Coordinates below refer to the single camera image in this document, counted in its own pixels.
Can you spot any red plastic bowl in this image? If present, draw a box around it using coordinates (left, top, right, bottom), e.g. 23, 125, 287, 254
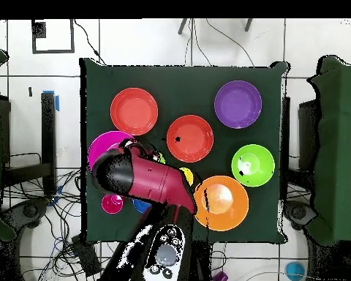
165, 114, 215, 164
110, 87, 159, 137

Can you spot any blue plastic bowl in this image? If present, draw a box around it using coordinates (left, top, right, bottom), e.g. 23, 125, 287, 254
132, 198, 152, 214

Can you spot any yellow plastic cup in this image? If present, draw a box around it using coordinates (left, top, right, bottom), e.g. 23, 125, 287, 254
179, 167, 195, 187

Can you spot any dark green tablecloth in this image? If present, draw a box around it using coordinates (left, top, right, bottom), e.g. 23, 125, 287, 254
79, 57, 289, 246

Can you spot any pink plastic bowl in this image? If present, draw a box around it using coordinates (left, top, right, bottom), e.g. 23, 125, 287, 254
87, 130, 135, 172

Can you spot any orange plastic bowl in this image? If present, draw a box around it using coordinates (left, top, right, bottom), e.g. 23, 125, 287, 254
192, 175, 250, 233

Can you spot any purple plastic bowl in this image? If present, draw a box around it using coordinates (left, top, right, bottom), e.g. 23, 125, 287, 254
214, 80, 263, 130

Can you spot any red plastic cup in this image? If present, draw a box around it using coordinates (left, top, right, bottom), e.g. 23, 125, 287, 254
101, 193, 124, 215

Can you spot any green plastic bowl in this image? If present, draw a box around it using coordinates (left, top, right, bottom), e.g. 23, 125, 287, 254
230, 143, 276, 188

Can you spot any purple small object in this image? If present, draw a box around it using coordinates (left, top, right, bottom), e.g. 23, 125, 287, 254
211, 270, 229, 281

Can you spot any blue tape strip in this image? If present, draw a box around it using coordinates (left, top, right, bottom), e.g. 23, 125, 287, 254
42, 90, 60, 112

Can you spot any black metal stand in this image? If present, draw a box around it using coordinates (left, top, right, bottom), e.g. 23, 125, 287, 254
1, 91, 58, 197
280, 96, 320, 203

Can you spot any black power strip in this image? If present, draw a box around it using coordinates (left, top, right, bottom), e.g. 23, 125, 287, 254
70, 233, 102, 277

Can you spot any blue round object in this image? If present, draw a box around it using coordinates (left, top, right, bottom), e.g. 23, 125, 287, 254
285, 261, 306, 281

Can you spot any black cable tangle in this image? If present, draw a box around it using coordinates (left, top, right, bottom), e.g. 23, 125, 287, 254
1, 168, 118, 281

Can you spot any black square floor frame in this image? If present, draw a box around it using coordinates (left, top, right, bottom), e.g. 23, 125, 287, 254
31, 19, 76, 55

